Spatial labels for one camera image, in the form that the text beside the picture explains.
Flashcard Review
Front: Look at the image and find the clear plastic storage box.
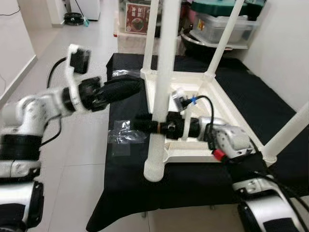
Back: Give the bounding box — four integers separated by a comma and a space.
191, 14, 261, 45

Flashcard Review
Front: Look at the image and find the black round floor device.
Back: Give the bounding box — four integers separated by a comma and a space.
64, 12, 84, 26

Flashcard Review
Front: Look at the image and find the white plastic children table top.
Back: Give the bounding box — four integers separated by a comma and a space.
140, 68, 278, 165

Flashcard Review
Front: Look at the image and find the red printed box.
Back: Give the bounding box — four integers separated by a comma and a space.
118, 0, 150, 35

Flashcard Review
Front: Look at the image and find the white appliance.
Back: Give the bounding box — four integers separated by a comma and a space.
77, 0, 101, 21

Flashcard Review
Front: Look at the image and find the white plastic table leg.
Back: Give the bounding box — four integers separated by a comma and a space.
263, 101, 309, 162
143, 0, 182, 183
205, 0, 246, 80
141, 0, 160, 78

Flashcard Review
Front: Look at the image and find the cross-shaped clear tape patch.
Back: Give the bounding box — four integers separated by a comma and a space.
107, 118, 148, 156

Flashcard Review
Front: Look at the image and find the thin black wall cable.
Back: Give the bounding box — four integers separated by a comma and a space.
0, 7, 20, 16

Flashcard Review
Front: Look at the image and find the black tablecloth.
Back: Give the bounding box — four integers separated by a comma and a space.
86, 52, 309, 232

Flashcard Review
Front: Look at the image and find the beige cloth covered bench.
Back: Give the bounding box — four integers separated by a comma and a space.
116, 31, 186, 55

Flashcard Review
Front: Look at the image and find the green round lid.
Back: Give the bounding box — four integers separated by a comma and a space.
190, 0, 264, 19

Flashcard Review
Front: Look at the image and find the mop with teal head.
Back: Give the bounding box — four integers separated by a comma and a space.
72, 0, 90, 27

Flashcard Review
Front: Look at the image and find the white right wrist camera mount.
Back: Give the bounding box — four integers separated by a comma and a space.
171, 88, 198, 142

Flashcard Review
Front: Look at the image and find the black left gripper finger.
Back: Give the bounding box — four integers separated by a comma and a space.
99, 89, 138, 106
101, 76, 144, 93

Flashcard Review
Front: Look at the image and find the black bag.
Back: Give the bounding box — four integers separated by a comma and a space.
180, 0, 196, 34

